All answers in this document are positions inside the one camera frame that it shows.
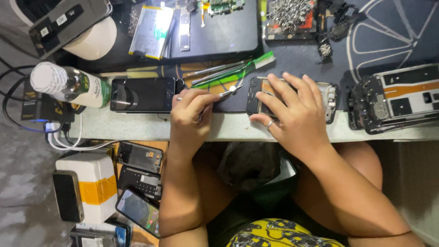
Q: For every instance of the person's left hand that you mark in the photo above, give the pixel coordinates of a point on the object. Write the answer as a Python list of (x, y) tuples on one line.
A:
[(187, 118)]

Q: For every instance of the person's right hand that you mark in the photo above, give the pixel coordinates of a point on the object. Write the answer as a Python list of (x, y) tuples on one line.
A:
[(296, 120)]

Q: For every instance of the person's left fingers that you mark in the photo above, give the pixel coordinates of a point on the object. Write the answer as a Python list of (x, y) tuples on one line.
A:
[(197, 97)]

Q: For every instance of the silver metal tweezers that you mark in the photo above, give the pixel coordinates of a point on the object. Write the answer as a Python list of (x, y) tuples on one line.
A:
[(230, 91)]

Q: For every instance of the phone frame with midplate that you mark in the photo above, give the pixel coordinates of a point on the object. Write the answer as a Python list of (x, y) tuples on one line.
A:
[(331, 99)]

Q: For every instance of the thin metal spudger tool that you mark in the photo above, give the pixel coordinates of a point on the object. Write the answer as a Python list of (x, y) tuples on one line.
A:
[(216, 68), (212, 76)]

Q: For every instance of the green clear toothbrush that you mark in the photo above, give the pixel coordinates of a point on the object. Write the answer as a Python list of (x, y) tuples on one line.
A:
[(233, 73)]

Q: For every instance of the black smartphone with dark screen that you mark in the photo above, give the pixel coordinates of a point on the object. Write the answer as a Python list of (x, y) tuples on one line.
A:
[(142, 94)]

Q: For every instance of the long narrow circuit board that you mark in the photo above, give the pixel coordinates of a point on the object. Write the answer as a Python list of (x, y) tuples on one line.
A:
[(185, 31)]

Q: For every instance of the silver phone battery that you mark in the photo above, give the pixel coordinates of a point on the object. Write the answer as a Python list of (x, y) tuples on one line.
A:
[(151, 31)]

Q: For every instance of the black plastic bag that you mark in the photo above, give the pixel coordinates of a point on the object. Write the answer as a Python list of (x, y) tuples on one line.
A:
[(250, 168)]

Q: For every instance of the person's left leg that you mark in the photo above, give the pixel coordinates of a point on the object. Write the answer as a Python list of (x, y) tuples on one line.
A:
[(219, 185)]

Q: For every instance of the person's leg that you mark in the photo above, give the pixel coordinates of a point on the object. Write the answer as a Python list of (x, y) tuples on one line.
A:
[(319, 192), (219, 185)]

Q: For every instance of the green circuit board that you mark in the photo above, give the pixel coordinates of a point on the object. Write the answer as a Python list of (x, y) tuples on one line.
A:
[(224, 6)]

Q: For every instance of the white paper roll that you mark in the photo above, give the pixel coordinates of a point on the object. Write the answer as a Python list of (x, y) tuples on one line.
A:
[(94, 43)]

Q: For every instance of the white box with yellow tape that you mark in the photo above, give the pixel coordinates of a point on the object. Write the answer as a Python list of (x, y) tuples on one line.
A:
[(99, 168)]

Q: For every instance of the clear bottle with white cap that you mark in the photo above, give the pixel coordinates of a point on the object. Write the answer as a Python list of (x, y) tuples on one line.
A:
[(73, 85)]

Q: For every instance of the pile of small metal screws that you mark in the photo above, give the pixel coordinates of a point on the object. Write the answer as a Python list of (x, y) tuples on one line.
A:
[(289, 13)]

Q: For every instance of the smartphone with lit screen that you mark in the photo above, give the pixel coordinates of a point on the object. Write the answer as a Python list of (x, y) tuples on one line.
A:
[(139, 211)]

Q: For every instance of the grey phone back cover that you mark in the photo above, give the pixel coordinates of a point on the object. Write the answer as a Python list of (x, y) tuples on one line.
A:
[(68, 24)]

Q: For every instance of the person's right leg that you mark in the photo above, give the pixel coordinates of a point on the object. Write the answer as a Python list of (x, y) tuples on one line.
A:
[(319, 192)]

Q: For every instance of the black charger box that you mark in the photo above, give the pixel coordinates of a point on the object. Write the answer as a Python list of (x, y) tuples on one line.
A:
[(43, 108)]

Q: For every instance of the yellow black patterned clothing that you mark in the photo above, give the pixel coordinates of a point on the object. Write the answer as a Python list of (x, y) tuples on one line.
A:
[(274, 235)]

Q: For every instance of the heap of small black parts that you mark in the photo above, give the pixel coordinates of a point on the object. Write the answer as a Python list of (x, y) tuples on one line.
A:
[(338, 24)]

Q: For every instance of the black phone with gold edge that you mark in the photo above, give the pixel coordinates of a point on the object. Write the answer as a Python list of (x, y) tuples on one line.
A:
[(68, 197)]

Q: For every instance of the heap of phone parts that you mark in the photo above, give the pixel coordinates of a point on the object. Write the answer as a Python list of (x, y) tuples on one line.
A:
[(99, 235)]

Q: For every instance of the large disassembled phone chassis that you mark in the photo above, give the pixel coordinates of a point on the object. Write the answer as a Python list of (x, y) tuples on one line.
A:
[(398, 99)]

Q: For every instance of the dark blue patterned work mat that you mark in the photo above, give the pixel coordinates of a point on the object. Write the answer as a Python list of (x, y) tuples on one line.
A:
[(394, 58)]

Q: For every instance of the grey bare phone frame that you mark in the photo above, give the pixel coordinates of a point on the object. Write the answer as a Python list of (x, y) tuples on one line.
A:
[(139, 157)]

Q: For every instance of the black phone frame with parts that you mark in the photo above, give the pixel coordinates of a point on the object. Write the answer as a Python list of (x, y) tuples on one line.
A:
[(140, 183)]

